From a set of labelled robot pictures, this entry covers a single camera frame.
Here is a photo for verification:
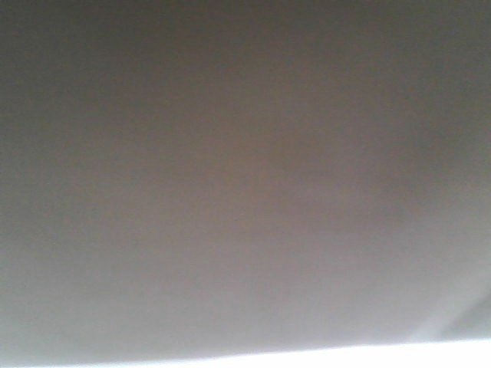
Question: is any brown EcoFlow cardboard box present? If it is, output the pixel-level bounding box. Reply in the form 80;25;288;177
1;1;490;367

